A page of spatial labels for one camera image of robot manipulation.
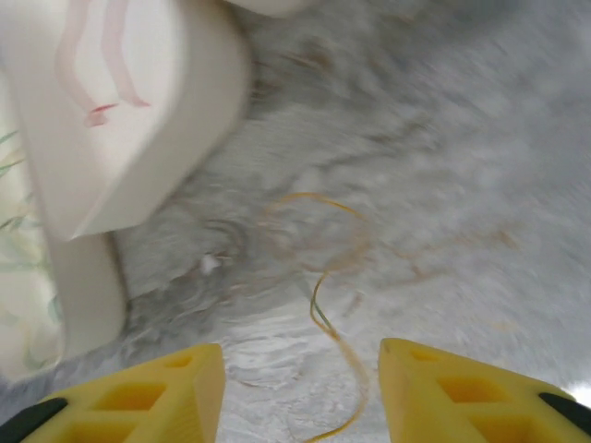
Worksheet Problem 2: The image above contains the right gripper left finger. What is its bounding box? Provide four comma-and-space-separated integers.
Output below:
0, 343, 226, 443

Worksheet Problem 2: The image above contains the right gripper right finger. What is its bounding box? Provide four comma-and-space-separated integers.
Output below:
377, 338, 591, 443

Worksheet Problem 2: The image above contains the cream plastic tray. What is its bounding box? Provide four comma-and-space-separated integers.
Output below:
0, 0, 253, 242
0, 68, 129, 384

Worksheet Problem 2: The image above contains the yellow wire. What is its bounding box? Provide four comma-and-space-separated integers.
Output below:
260, 191, 373, 443

